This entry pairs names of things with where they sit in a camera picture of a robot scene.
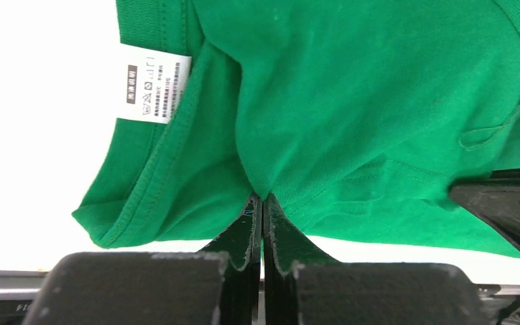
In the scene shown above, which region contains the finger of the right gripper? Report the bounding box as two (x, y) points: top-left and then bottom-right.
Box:
(448, 169), (520, 252)

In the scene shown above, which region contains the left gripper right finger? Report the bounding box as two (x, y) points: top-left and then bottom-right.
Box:
(262, 195), (489, 325)

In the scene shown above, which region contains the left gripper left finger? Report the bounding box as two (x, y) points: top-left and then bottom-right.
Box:
(24, 195), (261, 325)

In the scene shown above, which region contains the green t shirt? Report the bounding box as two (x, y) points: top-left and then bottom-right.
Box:
(72, 1), (520, 258)

